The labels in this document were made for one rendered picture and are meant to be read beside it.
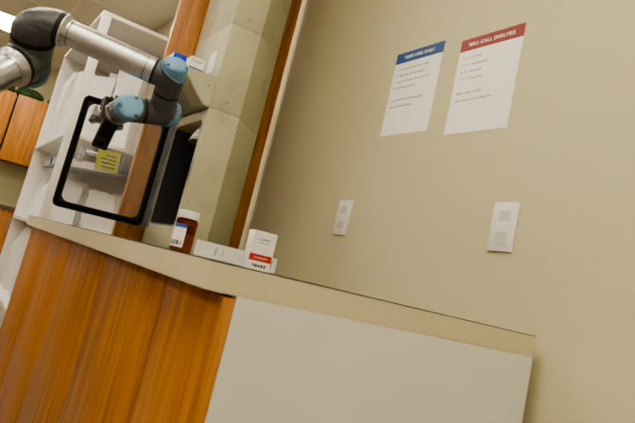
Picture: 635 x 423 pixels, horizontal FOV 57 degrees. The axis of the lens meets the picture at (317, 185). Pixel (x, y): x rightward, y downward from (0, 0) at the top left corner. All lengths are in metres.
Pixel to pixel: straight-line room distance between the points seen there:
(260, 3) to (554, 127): 1.12
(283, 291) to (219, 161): 1.12
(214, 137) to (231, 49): 0.30
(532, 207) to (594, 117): 0.22
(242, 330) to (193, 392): 0.10
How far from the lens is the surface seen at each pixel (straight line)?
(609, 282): 1.22
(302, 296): 0.87
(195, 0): 2.41
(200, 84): 1.94
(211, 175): 1.92
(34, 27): 1.79
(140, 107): 1.74
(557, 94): 1.42
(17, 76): 1.80
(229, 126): 1.95
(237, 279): 0.82
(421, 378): 1.05
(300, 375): 0.90
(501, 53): 1.59
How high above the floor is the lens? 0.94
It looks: 9 degrees up
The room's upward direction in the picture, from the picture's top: 13 degrees clockwise
